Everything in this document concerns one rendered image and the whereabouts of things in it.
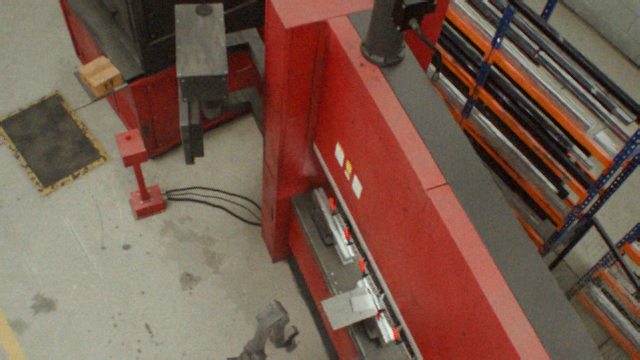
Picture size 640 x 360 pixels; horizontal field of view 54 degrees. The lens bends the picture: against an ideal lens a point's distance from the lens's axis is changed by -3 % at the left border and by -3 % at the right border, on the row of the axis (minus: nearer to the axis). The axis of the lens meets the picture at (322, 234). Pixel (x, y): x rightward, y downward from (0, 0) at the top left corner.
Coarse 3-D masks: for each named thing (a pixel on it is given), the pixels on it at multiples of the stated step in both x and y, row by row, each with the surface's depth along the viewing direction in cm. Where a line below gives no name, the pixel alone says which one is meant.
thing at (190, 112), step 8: (184, 104) 337; (192, 104) 341; (200, 104) 348; (184, 112) 335; (192, 112) 338; (200, 112) 356; (184, 120) 332; (192, 120) 336; (200, 120) 344; (184, 128) 332; (192, 128) 338; (200, 128) 339; (184, 136) 338; (192, 136) 344; (200, 136) 345; (184, 144) 344; (192, 144) 349; (200, 144) 351; (184, 152) 351; (192, 152) 352; (200, 152) 357; (192, 160) 358
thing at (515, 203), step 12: (456, 108) 514; (456, 120) 509; (468, 120) 509; (468, 132) 504; (480, 132) 504; (480, 144) 499; (492, 144) 499; (480, 156) 491; (492, 168) 486; (504, 180) 482; (504, 192) 474; (516, 192) 482; (516, 204) 469; (528, 204) 477; (528, 216) 464; (540, 216) 472
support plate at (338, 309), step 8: (360, 288) 361; (336, 296) 357; (344, 296) 357; (352, 296) 358; (328, 304) 354; (336, 304) 355; (344, 304) 355; (328, 312) 352; (336, 312) 352; (344, 312) 353; (352, 312) 353; (368, 312) 354; (376, 312) 354; (336, 320) 350; (344, 320) 351; (352, 320) 351; (360, 320) 352; (336, 328) 348
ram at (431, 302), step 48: (336, 96) 302; (336, 144) 323; (336, 192) 348; (384, 192) 283; (384, 240) 301; (432, 240) 251; (384, 288) 323; (432, 288) 266; (432, 336) 282; (480, 336) 237
